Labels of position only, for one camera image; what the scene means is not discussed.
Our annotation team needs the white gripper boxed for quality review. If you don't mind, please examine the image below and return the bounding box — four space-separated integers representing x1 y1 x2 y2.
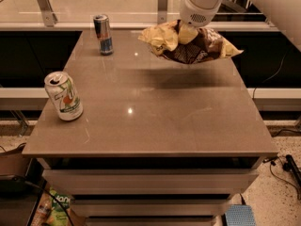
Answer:
178 0 223 44

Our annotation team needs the brown chip bag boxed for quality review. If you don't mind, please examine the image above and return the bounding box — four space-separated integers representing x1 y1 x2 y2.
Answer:
138 20 243 65

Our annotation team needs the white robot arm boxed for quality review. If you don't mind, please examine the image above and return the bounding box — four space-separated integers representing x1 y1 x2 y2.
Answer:
180 0 301 51

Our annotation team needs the Red Bull can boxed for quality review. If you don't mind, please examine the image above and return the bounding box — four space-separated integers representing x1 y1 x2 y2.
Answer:
93 14 114 56

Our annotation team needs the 7up can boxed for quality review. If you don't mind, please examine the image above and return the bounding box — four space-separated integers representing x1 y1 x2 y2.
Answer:
44 72 84 121

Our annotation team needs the brown bag on floor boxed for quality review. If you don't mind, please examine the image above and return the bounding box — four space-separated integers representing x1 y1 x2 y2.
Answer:
0 143 30 176

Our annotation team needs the green snack bag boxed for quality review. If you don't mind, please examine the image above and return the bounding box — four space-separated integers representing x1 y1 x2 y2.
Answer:
46 188 71 226

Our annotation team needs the black office chair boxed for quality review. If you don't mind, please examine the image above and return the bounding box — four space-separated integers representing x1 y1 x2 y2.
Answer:
213 0 266 22

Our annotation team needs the grey drawer cabinet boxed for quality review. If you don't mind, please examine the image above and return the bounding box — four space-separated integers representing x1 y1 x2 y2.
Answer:
24 30 277 226

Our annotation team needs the black power strip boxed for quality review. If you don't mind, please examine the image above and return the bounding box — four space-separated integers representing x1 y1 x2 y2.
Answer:
283 154 301 189

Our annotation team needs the blue perforated box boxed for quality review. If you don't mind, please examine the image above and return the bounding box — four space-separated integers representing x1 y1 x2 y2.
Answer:
224 205 256 226

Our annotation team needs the plastic bottle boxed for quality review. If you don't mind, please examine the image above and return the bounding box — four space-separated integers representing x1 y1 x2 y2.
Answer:
30 199 52 226

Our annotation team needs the middle metal railing bracket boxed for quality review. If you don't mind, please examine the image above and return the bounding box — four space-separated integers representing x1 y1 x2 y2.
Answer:
157 0 168 24

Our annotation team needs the metal railing bracket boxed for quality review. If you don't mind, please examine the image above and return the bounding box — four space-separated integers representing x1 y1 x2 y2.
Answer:
266 13 279 27
157 0 168 24
37 0 57 27

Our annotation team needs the right metal railing bracket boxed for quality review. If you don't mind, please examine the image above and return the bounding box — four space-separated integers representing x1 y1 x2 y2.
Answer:
266 13 279 27

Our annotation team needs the left metal railing bracket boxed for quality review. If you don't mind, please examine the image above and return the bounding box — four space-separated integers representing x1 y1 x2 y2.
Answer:
37 0 57 27

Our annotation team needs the black floor cable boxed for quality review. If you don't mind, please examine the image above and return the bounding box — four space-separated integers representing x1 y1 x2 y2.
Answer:
262 155 301 201

